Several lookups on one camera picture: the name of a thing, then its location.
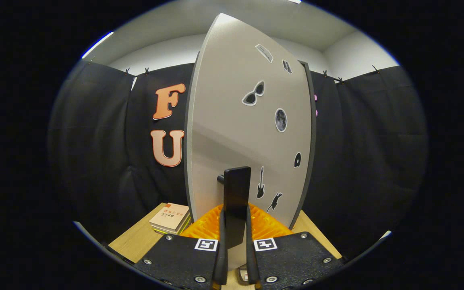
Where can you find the black backdrop cloth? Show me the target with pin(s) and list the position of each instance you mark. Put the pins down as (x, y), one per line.
(95, 141)

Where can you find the beige book orange label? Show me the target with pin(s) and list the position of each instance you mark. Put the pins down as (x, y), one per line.
(169, 215)

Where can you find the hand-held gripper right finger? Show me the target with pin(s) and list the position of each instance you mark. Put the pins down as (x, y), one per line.
(292, 262)

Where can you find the brown fuzzy shoe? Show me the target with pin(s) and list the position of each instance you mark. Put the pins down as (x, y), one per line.
(243, 276)

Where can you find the yellow-edged book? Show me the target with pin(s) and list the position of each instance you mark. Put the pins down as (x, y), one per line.
(184, 226)

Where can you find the beige shoe cabinet door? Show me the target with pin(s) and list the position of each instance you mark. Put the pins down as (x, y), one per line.
(224, 133)

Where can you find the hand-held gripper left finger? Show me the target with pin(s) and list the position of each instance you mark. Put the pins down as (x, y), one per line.
(183, 262)

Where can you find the dark grey shoe cabinet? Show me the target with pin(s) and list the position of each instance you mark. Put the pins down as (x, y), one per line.
(313, 121)

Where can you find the narrow ceiling light panel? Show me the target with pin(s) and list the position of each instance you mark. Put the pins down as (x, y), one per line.
(97, 44)

